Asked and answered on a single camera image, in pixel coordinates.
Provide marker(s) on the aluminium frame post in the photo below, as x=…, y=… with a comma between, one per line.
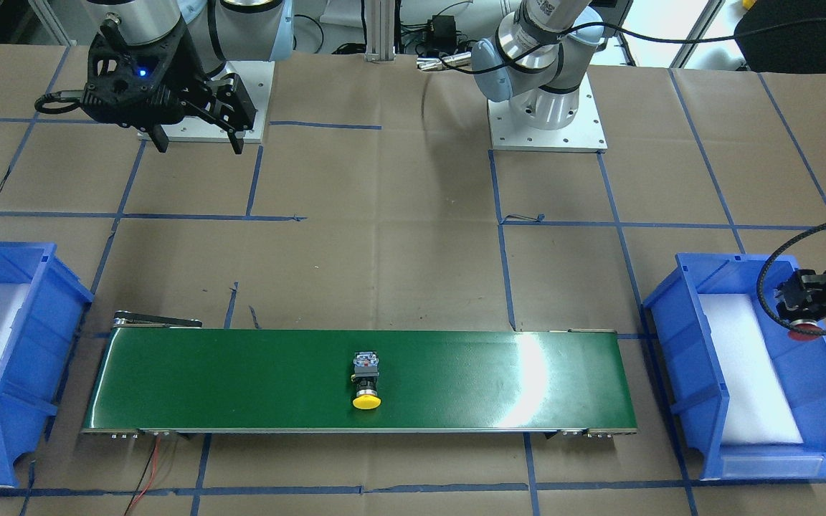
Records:
x=380, y=29

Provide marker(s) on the black power adapter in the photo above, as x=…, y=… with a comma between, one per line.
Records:
x=442, y=30

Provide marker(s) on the blue storage bin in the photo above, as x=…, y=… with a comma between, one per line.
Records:
x=701, y=396
x=35, y=357

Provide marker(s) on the green conveyor belt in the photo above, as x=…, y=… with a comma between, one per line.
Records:
x=158, y=378

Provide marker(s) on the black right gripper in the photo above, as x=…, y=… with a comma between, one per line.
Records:
x=191, y=74

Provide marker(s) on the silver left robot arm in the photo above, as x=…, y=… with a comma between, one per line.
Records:
x=533, y=72

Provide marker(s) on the yellow push button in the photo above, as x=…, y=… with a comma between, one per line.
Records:
x=364, y=380

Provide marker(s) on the red push button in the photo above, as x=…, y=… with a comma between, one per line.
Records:
x=805, y=330

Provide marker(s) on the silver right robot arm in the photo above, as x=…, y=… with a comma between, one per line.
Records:
x=223, y=32

